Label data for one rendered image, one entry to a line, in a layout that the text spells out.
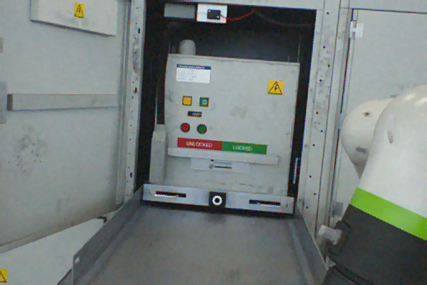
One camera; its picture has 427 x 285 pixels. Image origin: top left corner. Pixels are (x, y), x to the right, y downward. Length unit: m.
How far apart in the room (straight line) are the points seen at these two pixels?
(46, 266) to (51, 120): 0.66
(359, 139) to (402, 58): 0.87
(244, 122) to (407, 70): 0.56
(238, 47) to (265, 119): 0.81
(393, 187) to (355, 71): 1.25
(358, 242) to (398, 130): 0.10
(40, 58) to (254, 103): 0.73
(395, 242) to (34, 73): 1.11
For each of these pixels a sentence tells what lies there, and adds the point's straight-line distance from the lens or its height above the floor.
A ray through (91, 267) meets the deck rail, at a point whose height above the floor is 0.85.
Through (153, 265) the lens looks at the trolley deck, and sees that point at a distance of 1.25.
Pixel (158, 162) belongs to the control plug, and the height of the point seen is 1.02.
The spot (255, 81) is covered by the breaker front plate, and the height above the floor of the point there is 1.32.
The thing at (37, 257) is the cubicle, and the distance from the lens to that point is 1.90.
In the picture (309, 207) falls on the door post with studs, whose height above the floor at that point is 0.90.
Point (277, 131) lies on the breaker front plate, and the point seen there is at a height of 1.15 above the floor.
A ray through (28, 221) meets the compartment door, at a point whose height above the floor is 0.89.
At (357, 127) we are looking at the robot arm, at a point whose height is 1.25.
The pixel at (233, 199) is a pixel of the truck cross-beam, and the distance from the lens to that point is 1.74.
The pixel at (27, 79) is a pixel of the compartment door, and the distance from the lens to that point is 1.36.
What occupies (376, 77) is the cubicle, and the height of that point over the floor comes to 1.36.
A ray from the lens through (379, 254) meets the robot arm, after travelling 0.45.
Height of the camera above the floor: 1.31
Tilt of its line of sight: 8 degrees down
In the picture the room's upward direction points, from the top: 4 degrees clockwise
